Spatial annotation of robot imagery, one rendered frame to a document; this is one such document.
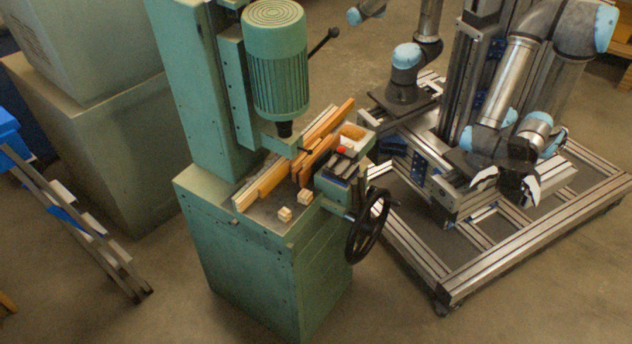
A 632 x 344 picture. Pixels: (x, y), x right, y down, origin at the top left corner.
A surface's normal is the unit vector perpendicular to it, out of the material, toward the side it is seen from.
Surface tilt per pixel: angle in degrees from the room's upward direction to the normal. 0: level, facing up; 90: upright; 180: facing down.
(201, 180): 0
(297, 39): 90
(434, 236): 0
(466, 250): 0
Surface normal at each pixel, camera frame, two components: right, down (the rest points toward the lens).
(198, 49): -0.57, 0.59
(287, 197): -0.03, -0.70
